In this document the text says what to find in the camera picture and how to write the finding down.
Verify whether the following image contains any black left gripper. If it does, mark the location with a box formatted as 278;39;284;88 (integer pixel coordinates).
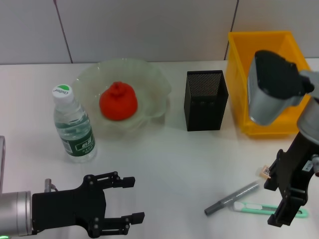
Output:
31;170;146;239

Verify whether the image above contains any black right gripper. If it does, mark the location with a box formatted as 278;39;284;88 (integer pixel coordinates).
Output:
263;131;319;228

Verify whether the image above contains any green utility knife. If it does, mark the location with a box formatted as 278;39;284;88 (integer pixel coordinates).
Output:
233;201;309;219

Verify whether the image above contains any beige eraser with barcode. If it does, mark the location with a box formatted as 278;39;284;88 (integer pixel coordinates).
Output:
258;166;272;179

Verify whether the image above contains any water bottle with green label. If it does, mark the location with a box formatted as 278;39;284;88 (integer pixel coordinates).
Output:
51;83;98;164

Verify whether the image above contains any orange fruit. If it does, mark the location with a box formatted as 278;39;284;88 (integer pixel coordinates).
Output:
99;81;139;122

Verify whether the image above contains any grey marker pen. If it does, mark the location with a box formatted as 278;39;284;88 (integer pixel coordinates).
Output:
204;181;260;217

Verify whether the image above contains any black mesh pen holder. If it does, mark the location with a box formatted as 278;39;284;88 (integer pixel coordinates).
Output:
183;70;229;132

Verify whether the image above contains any clear glass fruit plate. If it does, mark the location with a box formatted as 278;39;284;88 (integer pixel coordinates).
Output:
71;57;173;139

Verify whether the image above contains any yellow plastic storage bin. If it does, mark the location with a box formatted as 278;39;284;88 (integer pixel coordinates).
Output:
226;30;319;139

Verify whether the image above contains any right gripper cable with plugs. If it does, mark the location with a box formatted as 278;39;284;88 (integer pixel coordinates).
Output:
302;153;319;178

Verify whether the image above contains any gripper cable with plugs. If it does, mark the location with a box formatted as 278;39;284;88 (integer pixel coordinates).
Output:
43;178;60;194
302;153;319;178

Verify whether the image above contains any left gripper cable with plugs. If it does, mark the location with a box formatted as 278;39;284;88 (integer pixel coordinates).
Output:
43;178;60;194

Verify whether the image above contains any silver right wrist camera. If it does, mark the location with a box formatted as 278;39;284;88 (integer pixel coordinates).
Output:
247;49;316;127

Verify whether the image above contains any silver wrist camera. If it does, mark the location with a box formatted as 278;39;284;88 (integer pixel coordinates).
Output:
0;135;6;195
247;49;316;127

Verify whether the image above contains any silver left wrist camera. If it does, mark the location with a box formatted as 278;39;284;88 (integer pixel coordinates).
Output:
0;135;6;195

